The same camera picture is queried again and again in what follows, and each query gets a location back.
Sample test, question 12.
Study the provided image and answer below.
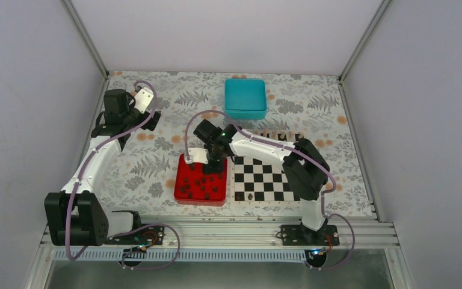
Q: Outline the aluminium frame rail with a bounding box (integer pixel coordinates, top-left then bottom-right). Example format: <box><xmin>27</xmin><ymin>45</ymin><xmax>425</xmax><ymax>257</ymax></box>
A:
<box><xmin>25</xmin><ymin>217</ymin><xmax>413</xmax><ymax>288</ymax></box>

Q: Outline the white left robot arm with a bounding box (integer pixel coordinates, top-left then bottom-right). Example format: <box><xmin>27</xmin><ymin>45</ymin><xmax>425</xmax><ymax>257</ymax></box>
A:
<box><xmin>44</xmin><ymin>85</ymin><xmax>161</xmax><ymax>246</ymax></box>

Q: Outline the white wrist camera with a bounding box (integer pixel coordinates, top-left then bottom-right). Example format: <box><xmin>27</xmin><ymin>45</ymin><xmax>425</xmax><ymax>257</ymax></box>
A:
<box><xmin>184</xmin><ymin>148</ymin><xmax>209</xmax><ymax>164</ymax></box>
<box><xmin>134</xmin><ymin>87</ymin><xmax>154</xmax><ymax>114</ymax></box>

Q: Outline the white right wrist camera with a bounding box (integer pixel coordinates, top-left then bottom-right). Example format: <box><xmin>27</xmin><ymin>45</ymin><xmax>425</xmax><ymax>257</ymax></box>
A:
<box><xmin>184</xmin><ymin>148</ymin><xmax>209</xmax><ymax>164</ymax></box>

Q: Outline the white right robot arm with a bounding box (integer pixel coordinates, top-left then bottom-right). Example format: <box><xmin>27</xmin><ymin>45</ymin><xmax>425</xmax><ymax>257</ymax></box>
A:
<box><xmin>184</xmin><ymin>120</ymin><xmax>334</xmax><ymax>245</ymax></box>

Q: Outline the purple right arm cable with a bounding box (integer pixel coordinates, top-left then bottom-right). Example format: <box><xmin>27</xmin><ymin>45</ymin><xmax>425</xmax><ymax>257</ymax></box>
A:
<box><xmin>183</xmin><ymin>110</ymin><xmax>356</xmax><ymax>272</ymax></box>

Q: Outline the black white chessboard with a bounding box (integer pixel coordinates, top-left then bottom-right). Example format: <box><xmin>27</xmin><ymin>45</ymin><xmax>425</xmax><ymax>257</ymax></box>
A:
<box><xmin>229</xmin><ymin>129</ymin><xmax>315</xmax><ymax>208</ymax></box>

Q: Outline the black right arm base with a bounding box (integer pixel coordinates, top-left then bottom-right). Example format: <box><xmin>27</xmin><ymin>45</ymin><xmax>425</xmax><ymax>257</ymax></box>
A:
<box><xmin>276</xmin><ymin>222</ymin><xmax>340</xmax><ymax>268</ymax></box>

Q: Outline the teal plastic box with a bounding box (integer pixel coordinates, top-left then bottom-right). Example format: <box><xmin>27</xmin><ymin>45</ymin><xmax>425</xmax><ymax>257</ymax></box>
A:
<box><xmin>224</xmin><ymin>78</ymin><xmax>267</xmax><ymax>120</ymax></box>

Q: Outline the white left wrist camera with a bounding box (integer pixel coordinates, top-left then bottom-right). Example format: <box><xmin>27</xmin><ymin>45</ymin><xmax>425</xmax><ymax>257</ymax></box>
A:
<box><xmin>134</xmin><ymin>87</ymin><xmax>154</xmax><ymax>114</ymax></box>

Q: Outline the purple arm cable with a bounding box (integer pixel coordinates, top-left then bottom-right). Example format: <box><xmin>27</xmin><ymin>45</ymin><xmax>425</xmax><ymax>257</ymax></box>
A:
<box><xmin>64</xmin><ymin>79</ymin><xmax>180</xmax><ymax>272</ymax></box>
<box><xmin>183</xmin><ymin>110</ymin><xmax>356</xmax><ymax>272</ymax></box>

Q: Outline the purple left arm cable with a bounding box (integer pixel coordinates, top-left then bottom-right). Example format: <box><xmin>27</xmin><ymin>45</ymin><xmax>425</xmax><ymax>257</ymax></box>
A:
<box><xmin>64</xmin><ymin>79</ymin><xmax>180</xmax><ymax>272</ymax></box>

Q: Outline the red plastic tray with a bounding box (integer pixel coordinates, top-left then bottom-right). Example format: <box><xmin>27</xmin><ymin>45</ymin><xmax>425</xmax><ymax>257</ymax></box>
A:
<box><xmin>173</xmin><ymin>154</ymin><xmax>228</xmax><ymax>207</ymax></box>

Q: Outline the floral patterned table mat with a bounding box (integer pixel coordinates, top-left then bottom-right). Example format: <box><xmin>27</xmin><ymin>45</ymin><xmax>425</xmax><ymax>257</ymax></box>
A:
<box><xmin>95</xmin><ymin>72</ymin><xmax>372</xmax><ymax>228</ymax></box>

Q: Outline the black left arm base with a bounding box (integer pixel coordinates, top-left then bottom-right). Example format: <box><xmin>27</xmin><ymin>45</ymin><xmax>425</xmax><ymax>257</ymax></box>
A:
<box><xmin>105</xmin><ymin>210</ymin><xmax>165</xmax><ymax>253</ymax></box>

